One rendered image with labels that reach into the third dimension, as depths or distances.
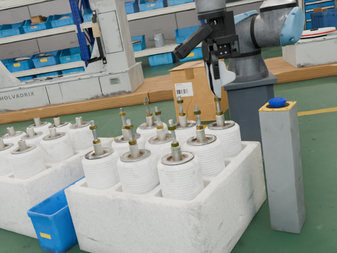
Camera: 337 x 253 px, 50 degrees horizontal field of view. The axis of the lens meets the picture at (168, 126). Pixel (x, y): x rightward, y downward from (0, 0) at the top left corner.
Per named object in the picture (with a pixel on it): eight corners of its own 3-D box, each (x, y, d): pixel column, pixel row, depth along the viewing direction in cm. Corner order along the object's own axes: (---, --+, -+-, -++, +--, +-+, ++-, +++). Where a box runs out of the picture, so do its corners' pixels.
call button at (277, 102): (272, 105, 88) (271, 97, 87) (289, 105, 86) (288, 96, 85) (267, 110, 85) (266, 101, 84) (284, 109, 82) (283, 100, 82)
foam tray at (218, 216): (158, 186, 129) (149, 138, 125) (267, 198, 108) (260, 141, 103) (79, 250, 98) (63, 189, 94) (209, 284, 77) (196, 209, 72)
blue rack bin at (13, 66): (22, 69, 620) (19, 56, 614) (43, 65, 614) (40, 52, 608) (7, 73, 572) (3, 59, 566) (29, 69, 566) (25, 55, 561)
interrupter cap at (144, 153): (116, 164, 84) (116, 162, 84) (124, 153, 92) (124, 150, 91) (148, 161, 83) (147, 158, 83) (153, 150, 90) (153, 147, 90)
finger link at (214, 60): (221, 78, 91) (215, 42, 90) (215, 80, 91) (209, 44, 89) (217, 79, 95) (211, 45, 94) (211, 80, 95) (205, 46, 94)
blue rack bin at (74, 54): (71, 60, 609) (68, 47, 604) (93, 56, 603) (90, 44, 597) (59, 64, 562) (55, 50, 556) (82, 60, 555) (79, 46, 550)
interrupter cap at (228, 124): (223, 121, 104) (222, 118, 104) (241, 124, 98) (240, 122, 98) (202, 128, 101) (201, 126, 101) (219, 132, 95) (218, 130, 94)
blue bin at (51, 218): (105, 199, 126) (98, 167, 123) (130, 203, 120) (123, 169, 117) (35, 249, 102) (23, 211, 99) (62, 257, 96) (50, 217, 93)
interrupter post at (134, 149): (129, 159, 86) (127, 146, 86) (132, 155, 89) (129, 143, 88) (139, 158, 86) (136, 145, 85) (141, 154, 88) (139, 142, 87)
